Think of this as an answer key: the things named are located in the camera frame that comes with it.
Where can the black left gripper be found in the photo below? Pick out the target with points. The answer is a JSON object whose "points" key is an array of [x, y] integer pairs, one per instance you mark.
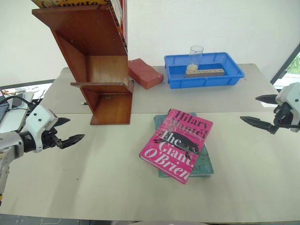
{"points": [[50, 139]]}

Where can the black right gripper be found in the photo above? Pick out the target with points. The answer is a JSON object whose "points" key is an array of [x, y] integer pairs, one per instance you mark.
{"points": [[284, 114]]}

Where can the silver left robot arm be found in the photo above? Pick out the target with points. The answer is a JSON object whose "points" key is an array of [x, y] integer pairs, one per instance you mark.
{"points": [[9, 145]]}

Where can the teal book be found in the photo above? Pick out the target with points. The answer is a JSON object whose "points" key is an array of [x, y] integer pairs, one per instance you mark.
{"points": [[204, 164]]}

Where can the brown wooden bookshelf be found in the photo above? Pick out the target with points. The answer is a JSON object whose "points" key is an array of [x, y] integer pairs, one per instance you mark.
{"points": [[93, 42]]}

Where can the pink paperback book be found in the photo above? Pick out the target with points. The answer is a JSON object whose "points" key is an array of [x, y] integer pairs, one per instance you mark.
{"points": [[175, 145]]}

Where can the blue plastic bin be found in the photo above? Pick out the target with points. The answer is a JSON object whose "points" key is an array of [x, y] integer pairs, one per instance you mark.
{"points": [[201, 80]]}

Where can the wooden block with holes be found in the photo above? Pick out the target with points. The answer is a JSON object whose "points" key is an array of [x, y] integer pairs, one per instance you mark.
{"points": [[206, 72]]}

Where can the clear plastic cup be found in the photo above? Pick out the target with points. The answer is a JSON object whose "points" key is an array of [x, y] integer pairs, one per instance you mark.
{"points": [[196, 56]]}

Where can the red brick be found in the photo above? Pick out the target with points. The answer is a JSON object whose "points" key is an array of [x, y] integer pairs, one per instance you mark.
{"points": [[145, 73]]}

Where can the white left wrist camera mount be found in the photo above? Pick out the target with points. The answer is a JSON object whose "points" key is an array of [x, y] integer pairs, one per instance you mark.
{"points": [[39, 119]]}

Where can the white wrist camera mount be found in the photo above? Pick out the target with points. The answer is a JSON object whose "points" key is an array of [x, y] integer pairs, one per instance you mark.
{"points": [[289, 93], [39, 119]]}

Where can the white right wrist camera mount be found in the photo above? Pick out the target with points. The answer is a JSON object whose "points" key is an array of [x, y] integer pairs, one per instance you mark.
{"points": [[289, 93]]}

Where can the black window frame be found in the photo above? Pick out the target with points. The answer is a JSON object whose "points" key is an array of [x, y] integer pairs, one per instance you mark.
{"points": [[284, 63]]}

